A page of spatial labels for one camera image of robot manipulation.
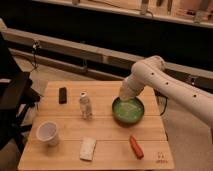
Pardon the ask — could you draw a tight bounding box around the red orange carrot toy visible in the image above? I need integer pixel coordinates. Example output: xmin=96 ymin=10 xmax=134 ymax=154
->
xmin=129 ymin=136 xmax=144 ymax=159

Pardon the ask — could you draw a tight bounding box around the black chair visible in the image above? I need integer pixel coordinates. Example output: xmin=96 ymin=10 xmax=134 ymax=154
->
xmin=0 ymin=33 xmax=40 ymax=153

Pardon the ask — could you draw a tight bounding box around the white rounded gripper body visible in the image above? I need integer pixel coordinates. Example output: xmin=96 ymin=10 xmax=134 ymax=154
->
xmin=119 ymin=77 xmax=142 ymax=101

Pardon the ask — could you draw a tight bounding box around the wooden folding table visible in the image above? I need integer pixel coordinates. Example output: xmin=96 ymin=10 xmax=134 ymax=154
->
xmin=18 ymin=81 xmax=174 ymax=171

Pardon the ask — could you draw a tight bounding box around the white sponge block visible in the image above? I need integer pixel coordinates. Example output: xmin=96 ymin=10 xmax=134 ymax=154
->
xmin=80 ymin=137 xmax=96 ymax=161

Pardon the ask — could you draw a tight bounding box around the dark brown rectangular block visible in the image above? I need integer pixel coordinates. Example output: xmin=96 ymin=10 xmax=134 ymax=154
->
xmin=59 ymin=87 xmax=67 ymax=104

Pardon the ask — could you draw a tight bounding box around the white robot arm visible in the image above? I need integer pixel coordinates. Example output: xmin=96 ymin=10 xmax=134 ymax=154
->
xmin=119 ymin=55 xmax=213 ymax=129

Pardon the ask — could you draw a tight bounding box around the white plastic cup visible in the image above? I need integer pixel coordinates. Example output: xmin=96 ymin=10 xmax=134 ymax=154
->
xmin=36 ymin=121 xmax=59 ymax=146

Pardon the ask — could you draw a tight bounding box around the green bowl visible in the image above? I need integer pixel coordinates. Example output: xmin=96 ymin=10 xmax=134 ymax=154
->
xmin=112 ymin=97 xmax=145 ymax=124

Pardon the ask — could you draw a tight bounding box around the black hanging cable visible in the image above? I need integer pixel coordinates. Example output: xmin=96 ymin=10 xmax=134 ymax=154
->
xmin=31 ymin=39 xmax=42 ymax=73

